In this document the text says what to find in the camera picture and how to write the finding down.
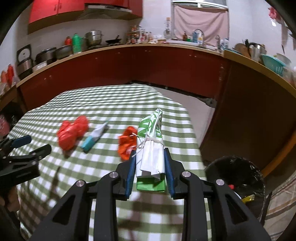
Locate black trash bin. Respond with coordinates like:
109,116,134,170
205,156,266,220

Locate dark red base cabinets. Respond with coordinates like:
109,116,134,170
20,44,295,174

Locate green thermos jug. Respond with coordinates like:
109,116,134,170
72,33,82,54

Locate steel electric kettle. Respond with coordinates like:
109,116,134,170
245,39,267,62

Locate small orange-red plastic bag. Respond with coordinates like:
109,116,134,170
118,126,137,161

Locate black wok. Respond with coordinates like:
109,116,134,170
105,35,121,45

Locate blue white tube wrapper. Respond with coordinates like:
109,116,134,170
81,121,108,152

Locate green white bag bundle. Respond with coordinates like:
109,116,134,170
135,108,166,192

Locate steel stock pot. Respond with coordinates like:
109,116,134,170
85,30,103,47

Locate large red plastic bag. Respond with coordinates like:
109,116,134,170
57,115,89,151

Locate grey mixing bowl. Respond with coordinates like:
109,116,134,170
56,45,73,60

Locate dark cooking pot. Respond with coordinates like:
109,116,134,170
35,47,57,65

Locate yellow snack wrapper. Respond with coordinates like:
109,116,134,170
241,194,255,203

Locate green checked tablecloth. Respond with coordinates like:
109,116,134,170
8,84,206,240

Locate rice cooker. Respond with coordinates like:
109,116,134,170
16,44,33,80

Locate teal plastic basket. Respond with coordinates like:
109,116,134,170
261,54,286,77

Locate range hood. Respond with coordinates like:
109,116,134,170
77,5,132,20

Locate red upper cabinets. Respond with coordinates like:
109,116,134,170
28,0,143,34

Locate pink window curtain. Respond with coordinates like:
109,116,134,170
173,5,229,46

